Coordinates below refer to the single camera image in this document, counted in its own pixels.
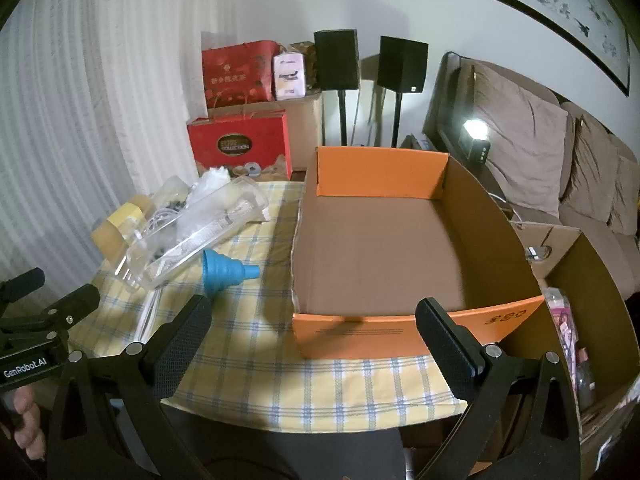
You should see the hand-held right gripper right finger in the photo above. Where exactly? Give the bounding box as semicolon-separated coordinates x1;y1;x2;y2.
415;297;583;480

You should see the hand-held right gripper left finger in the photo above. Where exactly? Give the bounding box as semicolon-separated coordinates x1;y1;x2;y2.
47;294;213;480

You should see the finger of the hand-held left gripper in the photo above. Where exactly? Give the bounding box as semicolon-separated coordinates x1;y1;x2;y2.
0;267;47;307
27;284;101;335

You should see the clear plastic container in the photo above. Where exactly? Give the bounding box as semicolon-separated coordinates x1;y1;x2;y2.
112;175;271;292

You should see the orange cardboard box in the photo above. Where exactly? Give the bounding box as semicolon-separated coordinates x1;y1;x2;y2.
290;146;548;361

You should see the person's left hand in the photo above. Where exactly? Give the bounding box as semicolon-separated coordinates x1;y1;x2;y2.
11;389;46;456

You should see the yellow checked tablecloth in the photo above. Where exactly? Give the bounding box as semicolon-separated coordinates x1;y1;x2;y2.
67;180;481;433

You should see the brown packing tape roll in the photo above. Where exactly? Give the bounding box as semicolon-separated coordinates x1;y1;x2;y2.
91;217;133;262

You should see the blue silicone funnel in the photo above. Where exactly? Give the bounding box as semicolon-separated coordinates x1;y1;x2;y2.
201;248;262;295

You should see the pink packet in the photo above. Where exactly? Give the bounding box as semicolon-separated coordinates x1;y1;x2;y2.
545;287;582;363

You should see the clear bottle pink cap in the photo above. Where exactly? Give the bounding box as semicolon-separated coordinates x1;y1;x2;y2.
575;347;599;411

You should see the open brown cardboard box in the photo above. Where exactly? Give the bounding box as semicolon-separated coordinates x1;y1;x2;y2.
512;222;640;480

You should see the white feathery plastic bag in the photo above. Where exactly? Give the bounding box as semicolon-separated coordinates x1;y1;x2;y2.
135;166;236;346

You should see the brown sofa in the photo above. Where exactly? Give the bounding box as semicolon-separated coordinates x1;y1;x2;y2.
422;51;640;311

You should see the white curtain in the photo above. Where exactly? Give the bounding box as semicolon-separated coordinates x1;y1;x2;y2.
0;0;206;286

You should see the black device with light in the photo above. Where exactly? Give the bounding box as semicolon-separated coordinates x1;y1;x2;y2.
456;119;494;166

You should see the red gift bag oval label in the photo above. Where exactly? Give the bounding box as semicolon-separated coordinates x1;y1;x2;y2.
186;110;293;181

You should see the large beige cushion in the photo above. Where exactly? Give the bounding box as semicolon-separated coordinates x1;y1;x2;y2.
471;64;576;219

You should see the plain brown cardboard box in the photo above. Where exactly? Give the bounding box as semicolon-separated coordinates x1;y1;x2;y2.
287;87;325;171

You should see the red patterned gift bag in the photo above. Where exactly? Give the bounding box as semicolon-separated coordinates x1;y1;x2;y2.
201;40;281;110

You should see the black speaker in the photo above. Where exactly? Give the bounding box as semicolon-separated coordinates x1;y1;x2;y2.
376;36;429;95
313;30;360;91

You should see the pink white carton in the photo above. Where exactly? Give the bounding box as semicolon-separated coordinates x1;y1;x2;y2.
272;52;307;101

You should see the framed ink painting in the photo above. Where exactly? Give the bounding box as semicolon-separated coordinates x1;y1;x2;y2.
436;0;632;97

